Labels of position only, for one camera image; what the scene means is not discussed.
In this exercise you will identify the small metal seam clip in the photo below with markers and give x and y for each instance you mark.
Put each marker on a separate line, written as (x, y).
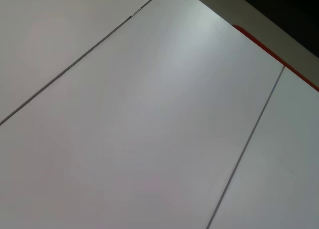
(136, 12)

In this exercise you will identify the orange-red edge strip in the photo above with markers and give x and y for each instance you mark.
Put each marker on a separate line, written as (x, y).
(261, 45)

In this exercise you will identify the beige trim beam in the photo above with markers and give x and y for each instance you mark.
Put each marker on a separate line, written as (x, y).
(249, 17)

